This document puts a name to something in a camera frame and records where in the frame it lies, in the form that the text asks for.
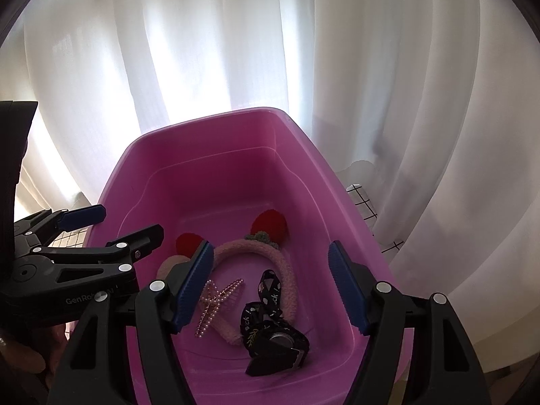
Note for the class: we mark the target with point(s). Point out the person's left hand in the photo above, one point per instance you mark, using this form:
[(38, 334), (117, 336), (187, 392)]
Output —
[(25, 350)]

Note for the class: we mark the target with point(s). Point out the black wrist watch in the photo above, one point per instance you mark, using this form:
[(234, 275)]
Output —
[(278, 354)]

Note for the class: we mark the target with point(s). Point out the black white checkered tablecloth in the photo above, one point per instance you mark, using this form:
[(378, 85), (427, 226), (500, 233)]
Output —
[(363, 202)]

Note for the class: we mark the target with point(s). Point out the beige plush pouch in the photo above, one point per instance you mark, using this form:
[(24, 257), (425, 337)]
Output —
[(166, 268)]

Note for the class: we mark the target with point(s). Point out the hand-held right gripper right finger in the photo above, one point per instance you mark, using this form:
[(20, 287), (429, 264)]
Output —
[(348, 287)]

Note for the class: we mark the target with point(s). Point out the pink strawberry plush headband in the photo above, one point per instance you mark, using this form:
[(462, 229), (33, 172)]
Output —
[(287, 274)]

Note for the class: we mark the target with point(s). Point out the pearl hair claw clip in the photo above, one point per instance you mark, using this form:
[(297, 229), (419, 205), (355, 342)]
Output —
[(219, 299)]

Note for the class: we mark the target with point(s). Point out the black badge hair bow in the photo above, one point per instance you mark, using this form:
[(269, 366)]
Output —
[(270, 287)]

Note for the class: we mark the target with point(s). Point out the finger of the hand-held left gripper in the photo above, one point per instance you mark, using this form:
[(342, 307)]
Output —
[(126, 244), (80, 216)]

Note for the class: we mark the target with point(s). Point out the white curtain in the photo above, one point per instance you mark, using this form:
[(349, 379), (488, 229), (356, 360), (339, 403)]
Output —
[(253, 50)]

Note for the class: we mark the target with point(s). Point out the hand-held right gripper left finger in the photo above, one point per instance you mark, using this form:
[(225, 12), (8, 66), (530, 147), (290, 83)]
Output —
[(192, 291)]

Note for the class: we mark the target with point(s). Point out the purple plastic bin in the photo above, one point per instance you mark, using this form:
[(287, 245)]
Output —
[(253, 177)]

